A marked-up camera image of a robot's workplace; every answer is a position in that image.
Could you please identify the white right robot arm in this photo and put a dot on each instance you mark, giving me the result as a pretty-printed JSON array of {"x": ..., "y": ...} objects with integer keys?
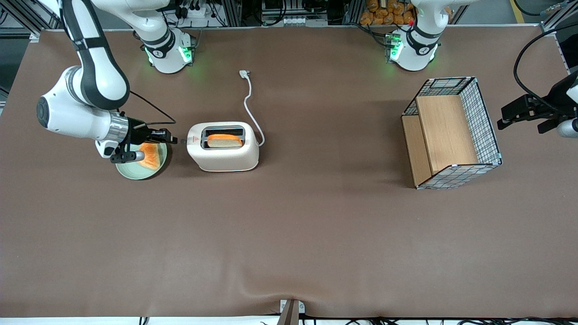
[{"x": 72, "y": 118}]

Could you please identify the wooden step shelf insert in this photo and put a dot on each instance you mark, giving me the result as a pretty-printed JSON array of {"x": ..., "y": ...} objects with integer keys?
[{"x": 445, "y": 131}]

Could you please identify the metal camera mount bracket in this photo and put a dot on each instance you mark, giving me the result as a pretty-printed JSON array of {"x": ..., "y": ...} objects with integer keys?
[{"x": 291, "y": 312}]

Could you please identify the bag of bread rolls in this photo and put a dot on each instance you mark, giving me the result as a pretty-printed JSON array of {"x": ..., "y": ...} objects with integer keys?
[{"x": 384, "y": 12}]

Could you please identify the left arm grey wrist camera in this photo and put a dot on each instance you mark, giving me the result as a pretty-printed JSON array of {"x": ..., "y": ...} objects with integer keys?
[{"x": 568, "y": 127}]

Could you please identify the cream two-slot toaster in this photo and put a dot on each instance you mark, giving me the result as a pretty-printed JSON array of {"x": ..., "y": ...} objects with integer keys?
[{"x": 226, "y": 158}]

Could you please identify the right arm gripper black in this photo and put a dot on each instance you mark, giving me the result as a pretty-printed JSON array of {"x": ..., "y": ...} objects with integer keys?
[{"x": 137, "y": 132}]

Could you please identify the left arm gripper black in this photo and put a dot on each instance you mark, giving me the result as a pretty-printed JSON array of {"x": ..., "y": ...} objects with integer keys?
[{"x": 541, "y": 108}]

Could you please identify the pale green round plate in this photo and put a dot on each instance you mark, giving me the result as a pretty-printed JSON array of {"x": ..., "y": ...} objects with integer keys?
[{"x": 128, "y": 171}]

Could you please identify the white power strip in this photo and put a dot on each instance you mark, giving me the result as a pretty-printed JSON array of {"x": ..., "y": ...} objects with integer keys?
[{"x": 194, "y": 11}]

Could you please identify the square toast slice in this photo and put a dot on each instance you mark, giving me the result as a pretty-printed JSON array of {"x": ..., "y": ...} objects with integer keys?
[{"x": 224, "y": 142}]

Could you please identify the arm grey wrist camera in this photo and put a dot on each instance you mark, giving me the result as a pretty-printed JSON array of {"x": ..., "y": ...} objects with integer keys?
[
  {"x": 106, "y": 148},
  {"x": 568, "y": 127}
]

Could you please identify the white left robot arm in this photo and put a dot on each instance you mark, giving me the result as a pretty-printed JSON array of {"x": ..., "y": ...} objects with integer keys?
[{"x": 413, "y": 52}]

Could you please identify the triangular orange bread piece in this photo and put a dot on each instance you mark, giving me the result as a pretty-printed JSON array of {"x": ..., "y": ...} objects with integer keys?
[{"x": 152, "y": 160}]

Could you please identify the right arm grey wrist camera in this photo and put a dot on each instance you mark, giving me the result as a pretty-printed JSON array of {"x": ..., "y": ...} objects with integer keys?
[{"x": 106, "y": 148}]

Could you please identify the white table corner bracket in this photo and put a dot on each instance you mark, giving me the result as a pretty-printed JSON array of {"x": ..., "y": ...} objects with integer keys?
[{"x": 35, "y": 37}]

